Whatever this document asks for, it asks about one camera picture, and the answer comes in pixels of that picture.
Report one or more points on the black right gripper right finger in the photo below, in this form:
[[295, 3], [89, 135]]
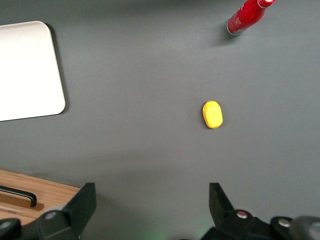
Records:
[[220, 207]]

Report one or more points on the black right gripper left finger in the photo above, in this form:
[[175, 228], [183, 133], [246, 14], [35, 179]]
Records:
[[82, 205]]

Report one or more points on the beige rectangular tray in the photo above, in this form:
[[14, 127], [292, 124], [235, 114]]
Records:
[[27, 72]]

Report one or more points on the wooden drawer front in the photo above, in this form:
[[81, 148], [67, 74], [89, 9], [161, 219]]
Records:
[[55, 193]]

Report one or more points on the wooden drawer cabinet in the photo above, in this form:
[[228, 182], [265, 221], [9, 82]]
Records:
[[52, 192]]

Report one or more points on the yellow oval block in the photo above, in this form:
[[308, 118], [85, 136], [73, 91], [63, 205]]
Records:
[[213, 115]]

